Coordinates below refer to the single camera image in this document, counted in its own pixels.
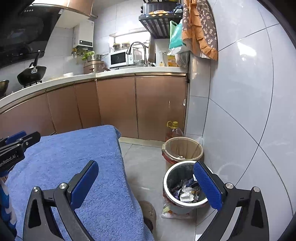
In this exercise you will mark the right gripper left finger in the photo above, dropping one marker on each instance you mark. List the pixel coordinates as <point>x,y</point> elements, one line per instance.
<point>81,183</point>

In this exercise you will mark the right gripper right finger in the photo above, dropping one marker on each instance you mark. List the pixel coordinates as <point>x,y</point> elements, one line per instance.
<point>211,185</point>

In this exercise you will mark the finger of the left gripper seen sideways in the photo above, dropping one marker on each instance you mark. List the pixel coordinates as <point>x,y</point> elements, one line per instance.
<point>21,138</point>

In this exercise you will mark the steel trash bin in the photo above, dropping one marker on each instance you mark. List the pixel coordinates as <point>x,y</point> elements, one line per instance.
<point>178,176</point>

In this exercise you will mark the brown kitchen cabinets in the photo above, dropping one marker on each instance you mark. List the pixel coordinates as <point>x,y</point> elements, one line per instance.
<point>139,105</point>

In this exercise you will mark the chrome kitchen faucet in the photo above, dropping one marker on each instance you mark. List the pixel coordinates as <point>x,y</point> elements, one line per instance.
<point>136,56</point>

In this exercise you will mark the blue towel mat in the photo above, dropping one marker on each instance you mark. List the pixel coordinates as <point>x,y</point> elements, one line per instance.
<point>38,185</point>

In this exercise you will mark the wicker waste basket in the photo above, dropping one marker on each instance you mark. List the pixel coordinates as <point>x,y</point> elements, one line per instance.
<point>180,149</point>

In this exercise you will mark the brass coloured pot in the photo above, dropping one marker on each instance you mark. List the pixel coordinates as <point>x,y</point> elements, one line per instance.
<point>3,87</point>

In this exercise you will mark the black wok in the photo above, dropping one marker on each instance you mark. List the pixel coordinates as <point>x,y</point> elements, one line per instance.
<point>33,74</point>

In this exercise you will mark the cooking oil bottle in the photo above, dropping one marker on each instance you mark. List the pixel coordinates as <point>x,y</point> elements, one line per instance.
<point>173,130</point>

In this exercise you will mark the brown slipper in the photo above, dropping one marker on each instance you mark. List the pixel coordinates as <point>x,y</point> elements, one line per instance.
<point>149,215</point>

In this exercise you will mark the brown rice cooker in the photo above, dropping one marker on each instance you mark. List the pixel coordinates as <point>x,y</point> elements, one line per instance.
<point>94,67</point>

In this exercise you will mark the steel pot with greens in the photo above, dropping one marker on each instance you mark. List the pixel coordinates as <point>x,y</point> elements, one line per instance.
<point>92,56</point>

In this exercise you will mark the black range hood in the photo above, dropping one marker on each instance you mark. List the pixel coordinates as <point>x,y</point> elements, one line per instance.
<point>28,34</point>

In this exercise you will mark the white water heater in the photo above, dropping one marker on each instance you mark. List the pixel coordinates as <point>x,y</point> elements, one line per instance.
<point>83,34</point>

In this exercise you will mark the white microwave oven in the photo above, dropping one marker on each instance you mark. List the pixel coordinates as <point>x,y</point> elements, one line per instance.
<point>120,59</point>

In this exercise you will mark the yellow detergent bottle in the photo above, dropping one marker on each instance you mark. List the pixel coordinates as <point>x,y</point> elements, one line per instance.
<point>172,61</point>

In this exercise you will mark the white spray bottle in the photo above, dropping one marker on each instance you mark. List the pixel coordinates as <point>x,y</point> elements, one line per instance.
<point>162,58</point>

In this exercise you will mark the teal plastic bag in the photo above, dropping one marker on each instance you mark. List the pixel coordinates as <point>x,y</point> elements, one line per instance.
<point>175,35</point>

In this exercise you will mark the orange patterned apron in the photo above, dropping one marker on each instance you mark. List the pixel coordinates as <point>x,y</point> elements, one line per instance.
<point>199,29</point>

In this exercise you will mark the black dish rack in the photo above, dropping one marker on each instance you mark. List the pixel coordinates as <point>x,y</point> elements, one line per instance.
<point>156,17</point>

